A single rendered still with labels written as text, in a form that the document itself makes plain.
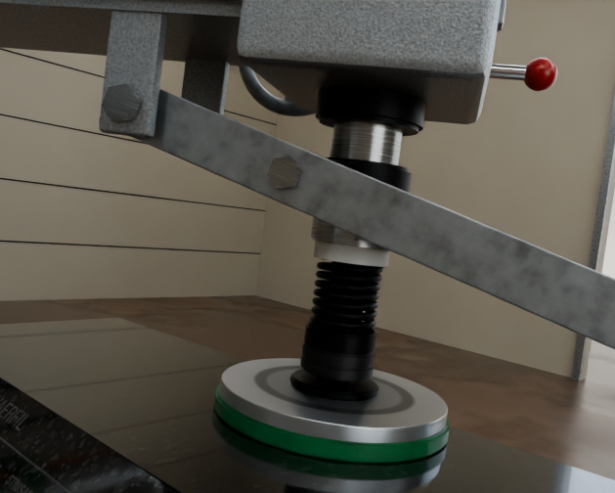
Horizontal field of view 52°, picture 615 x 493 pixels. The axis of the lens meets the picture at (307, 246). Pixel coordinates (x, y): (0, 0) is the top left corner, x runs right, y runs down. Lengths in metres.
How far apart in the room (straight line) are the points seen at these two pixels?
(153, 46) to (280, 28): 0.12
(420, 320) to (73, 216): 3.29
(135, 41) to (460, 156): 5.48
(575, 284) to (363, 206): 0.18
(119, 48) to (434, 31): 0.27
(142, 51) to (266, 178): 0.15
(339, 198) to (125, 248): 5.75
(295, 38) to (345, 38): 0.04
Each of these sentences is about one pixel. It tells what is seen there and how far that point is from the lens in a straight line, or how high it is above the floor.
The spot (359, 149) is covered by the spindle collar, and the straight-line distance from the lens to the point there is 0.56.
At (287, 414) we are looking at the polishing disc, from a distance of 0.52.
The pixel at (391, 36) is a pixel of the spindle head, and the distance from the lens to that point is 0.50.
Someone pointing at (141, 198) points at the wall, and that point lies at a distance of 6.28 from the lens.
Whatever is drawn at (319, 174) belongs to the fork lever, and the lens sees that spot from 0.54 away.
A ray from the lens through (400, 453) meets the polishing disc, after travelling 0.53.
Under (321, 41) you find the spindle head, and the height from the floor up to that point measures 1.16.
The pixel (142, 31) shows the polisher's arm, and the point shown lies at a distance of 0.59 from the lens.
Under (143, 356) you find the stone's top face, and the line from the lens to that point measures 0.76.
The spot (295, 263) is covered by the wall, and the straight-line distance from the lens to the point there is 7.01.
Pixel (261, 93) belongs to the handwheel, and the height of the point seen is 1.17.
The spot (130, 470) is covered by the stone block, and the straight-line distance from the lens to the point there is 0.48.
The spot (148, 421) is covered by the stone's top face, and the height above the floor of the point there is 0.85.
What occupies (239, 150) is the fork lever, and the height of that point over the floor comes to 1.08.
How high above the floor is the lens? 1.03
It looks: 3 degrees down
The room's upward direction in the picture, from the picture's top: 7 degrees clockwise
